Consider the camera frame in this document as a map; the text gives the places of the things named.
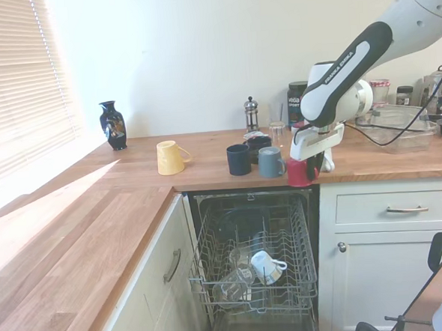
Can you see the black mug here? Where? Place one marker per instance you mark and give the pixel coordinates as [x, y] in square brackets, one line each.
[259, 143]

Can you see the metal coffee pot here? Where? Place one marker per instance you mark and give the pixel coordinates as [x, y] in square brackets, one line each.
[432, 85]

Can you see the black Vega Sport tub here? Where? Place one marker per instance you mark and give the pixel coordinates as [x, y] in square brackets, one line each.
[294, 101]

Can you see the glass metal French press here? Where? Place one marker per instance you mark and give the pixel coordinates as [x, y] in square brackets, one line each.
[251, 115]

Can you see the white window blind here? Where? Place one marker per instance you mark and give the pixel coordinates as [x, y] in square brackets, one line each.
[12, 73]

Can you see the red white-speckled mug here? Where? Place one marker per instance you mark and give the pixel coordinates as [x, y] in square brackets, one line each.
[296, 174]

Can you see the grey blue mug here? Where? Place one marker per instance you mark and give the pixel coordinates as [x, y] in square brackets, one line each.
[269, 164]

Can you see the cream cabinet with drawer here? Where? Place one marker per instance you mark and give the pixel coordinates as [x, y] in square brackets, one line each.
[381, 275]

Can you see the tall clear glass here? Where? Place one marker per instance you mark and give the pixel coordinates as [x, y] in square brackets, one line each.
[276, 111]

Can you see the round metal cabinet knob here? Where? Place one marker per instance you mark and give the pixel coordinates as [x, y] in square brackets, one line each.
[341, 246]

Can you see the white red packet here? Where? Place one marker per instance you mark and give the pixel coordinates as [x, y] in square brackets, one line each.
[254, 134]

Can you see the clear plastic storage container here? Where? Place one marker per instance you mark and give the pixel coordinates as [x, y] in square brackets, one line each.
[403, 139]

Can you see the dark blue painted vase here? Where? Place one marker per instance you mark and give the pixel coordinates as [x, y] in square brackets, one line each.
[113, 127]

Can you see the clear ribbed glass with label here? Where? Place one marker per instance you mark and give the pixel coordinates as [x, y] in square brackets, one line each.
[232, 286]

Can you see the navy blue mug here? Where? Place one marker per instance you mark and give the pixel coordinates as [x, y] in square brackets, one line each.
[237, 160]

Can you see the built-in dishwasher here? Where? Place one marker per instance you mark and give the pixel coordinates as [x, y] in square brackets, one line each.
[208, 202]

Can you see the clear drinking glass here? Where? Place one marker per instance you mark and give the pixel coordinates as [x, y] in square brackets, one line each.
[239, 256]

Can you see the jar with dark lid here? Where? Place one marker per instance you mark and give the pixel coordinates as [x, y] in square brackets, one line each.
[404, 96]

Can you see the black camera stand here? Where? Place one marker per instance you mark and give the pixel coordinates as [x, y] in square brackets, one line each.
[440, 249]

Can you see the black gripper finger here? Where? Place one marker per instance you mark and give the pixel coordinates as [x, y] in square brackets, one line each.
[320, 162]
[312, 169]

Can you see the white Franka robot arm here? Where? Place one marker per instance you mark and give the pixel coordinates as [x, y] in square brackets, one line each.
[350, 67]

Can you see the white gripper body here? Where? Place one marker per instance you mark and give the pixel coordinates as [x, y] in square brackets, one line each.
[317, 141]

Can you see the white mug with gold rim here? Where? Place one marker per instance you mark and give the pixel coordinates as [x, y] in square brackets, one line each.
[262, 262]

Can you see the jar with red checked lid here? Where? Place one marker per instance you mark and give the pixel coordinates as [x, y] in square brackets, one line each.
[381, 92]

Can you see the pale yellow mug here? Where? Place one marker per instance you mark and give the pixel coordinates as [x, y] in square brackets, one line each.
[170, 157]

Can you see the short clear tumbler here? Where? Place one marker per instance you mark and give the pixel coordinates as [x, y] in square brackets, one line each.
[278, 134]

